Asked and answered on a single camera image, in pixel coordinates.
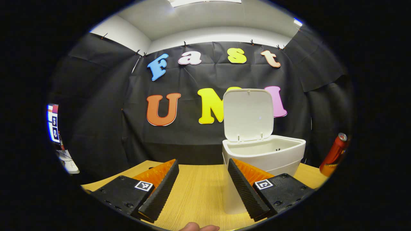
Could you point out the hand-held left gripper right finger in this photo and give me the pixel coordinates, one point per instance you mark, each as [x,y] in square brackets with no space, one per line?
[245,192]

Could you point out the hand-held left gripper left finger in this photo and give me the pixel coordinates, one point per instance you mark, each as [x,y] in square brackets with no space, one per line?
[160,194]

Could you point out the white desktop garbage bin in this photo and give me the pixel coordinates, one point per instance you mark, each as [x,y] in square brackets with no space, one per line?
[249,112]

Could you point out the red pop can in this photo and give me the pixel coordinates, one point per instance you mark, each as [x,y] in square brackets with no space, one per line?
[334,154]

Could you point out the wooden desktop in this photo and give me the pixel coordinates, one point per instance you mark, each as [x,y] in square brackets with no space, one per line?
[199,192]

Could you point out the black backdrop cloth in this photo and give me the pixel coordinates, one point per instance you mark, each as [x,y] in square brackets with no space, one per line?
[183,141]

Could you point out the white side desk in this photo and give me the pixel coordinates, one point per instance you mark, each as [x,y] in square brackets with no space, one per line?
[69,163]

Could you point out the computer monitor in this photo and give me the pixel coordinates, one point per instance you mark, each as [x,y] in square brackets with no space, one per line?
[53,123]

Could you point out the row of small cloth clips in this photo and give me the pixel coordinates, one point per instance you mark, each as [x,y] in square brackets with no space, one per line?
[185,43]

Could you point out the small ceiling light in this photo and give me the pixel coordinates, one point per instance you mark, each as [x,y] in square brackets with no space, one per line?
[298,22]

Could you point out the long ceiling light panel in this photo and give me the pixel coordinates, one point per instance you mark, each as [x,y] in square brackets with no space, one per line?
[205,2]

